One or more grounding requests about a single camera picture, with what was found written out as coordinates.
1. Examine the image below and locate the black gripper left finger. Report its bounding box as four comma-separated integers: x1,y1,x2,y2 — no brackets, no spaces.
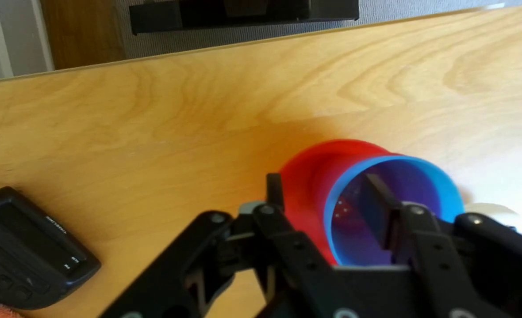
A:
97,172,339,318

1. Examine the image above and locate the black rounded electronic device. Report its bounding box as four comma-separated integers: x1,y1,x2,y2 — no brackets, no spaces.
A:
0,186,102,312

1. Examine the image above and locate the pink plastic cup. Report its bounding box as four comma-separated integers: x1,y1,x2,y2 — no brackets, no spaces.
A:
277,139,392,269

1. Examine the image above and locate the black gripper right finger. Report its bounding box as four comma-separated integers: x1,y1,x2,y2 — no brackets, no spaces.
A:
360,172,522,318

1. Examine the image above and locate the blue plastic cup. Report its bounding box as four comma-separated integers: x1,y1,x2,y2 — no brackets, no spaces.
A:
321,154,466,269

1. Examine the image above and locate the brown wooden panel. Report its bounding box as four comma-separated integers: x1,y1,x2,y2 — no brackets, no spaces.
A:
38,0,128,73

